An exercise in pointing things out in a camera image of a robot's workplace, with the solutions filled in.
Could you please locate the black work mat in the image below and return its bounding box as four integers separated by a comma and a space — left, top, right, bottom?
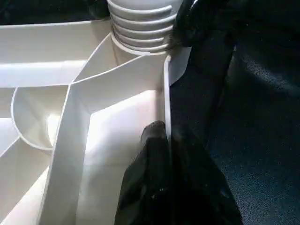
0, 0, 300, 225

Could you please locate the white plastic table top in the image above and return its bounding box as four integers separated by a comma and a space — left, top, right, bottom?
0, 20, 193, 225

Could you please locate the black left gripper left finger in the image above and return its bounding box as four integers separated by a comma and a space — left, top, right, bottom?
115, 121, 172, 225

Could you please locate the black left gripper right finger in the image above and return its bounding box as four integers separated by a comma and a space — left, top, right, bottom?
170, 127, 243, 225

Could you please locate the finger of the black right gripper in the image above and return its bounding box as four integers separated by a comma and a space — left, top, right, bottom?
170, 0, 240, 48

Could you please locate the white plastic table leg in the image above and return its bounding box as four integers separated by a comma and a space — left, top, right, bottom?
107, 0, 184, 56

